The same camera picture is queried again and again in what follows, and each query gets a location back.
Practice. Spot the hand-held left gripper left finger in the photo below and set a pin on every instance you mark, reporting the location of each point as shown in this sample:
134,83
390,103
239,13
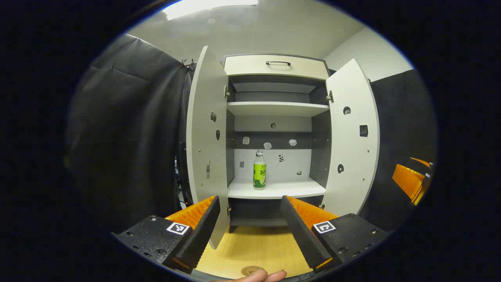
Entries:
199,235

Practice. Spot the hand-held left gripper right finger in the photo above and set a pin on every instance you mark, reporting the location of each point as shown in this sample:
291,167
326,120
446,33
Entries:
303,235

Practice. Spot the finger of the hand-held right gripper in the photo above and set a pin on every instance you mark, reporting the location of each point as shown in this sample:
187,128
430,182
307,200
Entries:
422,161
407,182

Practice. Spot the white cabinet door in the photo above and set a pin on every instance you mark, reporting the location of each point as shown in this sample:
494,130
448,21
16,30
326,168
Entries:
205,137
352,145

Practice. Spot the clear bottle with green label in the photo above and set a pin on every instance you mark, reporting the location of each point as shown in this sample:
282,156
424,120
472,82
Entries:
259,174

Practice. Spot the white and grey cabinet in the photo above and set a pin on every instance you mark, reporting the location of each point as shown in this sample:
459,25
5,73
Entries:
274,213

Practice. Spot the white cabinet shelf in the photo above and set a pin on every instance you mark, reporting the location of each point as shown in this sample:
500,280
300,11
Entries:
274,107
282,190

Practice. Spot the white cabinet drawer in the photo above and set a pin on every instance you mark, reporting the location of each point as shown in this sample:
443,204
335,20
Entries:
250,69

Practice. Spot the black backdrop cloth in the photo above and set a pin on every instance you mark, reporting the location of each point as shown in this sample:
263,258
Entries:
129,137

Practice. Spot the ceiling light panel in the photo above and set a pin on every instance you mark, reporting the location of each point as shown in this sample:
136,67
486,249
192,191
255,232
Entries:
207,8

